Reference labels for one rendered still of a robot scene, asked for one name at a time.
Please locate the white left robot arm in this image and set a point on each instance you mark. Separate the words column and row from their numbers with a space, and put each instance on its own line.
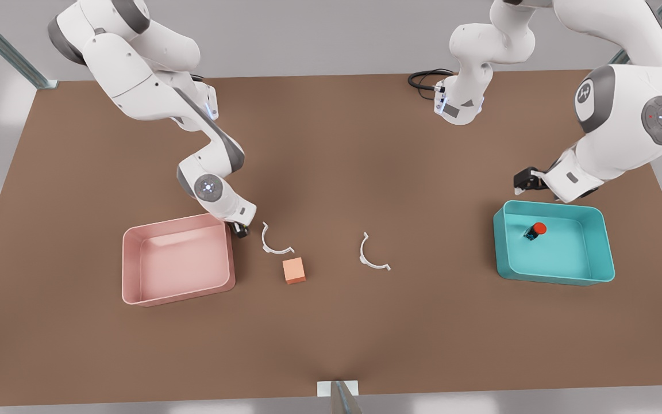
column 624, row 109

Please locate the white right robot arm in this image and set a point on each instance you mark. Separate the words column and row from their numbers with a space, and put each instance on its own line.
column 135, row 75

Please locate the red button on blue base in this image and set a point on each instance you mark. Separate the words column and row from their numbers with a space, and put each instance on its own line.
column 535, row 230

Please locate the pink storage box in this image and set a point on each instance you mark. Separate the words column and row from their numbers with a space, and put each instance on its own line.
column 179, row 261

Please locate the blue storage box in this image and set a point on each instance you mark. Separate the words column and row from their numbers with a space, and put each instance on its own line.
column 555, row 244

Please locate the white curved clip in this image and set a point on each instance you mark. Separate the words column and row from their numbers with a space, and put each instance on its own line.
column 365, row 259
column 269, row 246

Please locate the orange cube block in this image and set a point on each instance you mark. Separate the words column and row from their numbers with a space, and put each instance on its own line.
column 294, row 271

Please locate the silver frame post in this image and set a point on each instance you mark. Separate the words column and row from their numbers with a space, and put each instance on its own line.
column 661, row 17
column 342, row 397
column 3, row 43

